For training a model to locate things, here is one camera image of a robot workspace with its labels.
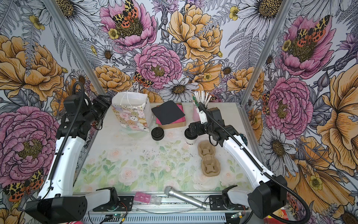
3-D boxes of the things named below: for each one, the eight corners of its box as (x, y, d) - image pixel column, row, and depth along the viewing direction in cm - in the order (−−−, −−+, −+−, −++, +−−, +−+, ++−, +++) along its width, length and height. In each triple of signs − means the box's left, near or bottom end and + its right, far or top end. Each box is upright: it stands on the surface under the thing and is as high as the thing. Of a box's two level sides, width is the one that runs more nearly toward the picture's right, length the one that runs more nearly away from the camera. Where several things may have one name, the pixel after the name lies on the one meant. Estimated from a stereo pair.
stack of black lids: (151, 140, 100) (150, 136, 97) (153, 131, 106) (152, 127, 102) (163, 140, 100) (162, 136, 97) (164, 131, 106) (163, 127, 102)
